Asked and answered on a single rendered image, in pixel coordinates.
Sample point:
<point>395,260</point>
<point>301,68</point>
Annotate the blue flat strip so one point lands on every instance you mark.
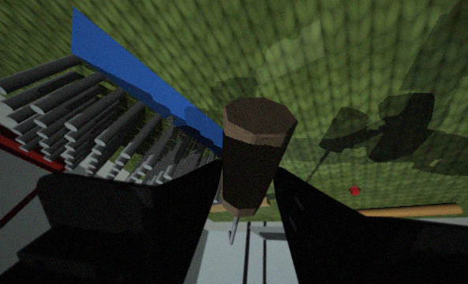
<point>108,57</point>

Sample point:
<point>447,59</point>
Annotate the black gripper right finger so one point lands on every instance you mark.
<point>331,243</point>

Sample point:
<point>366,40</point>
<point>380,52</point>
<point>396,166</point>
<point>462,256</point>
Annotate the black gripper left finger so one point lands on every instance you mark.
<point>169,218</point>

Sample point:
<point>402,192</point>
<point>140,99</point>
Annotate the small red cube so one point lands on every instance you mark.
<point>354,191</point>

